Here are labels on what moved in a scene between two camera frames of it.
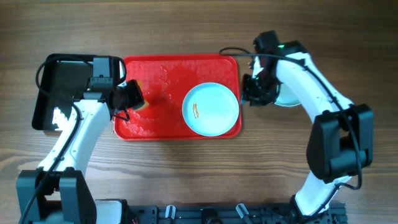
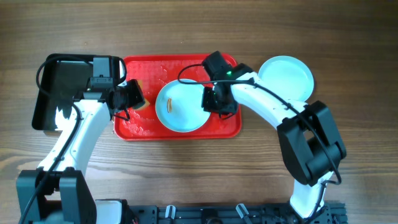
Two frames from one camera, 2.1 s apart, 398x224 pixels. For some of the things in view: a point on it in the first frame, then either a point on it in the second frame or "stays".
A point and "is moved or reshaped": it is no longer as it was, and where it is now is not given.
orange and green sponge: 145,104 stays
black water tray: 63,77 stays
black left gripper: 136,98 stays
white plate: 210,109 is moved or reshaped
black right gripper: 249,93 -> 209,106
